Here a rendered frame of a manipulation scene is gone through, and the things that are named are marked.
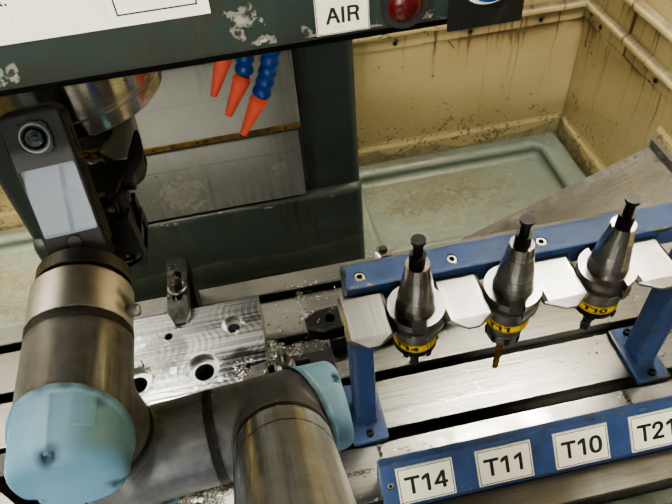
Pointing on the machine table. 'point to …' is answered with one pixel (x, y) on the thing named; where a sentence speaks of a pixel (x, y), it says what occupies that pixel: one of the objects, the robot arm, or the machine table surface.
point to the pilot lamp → (405, 10)
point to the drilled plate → (245, 339)
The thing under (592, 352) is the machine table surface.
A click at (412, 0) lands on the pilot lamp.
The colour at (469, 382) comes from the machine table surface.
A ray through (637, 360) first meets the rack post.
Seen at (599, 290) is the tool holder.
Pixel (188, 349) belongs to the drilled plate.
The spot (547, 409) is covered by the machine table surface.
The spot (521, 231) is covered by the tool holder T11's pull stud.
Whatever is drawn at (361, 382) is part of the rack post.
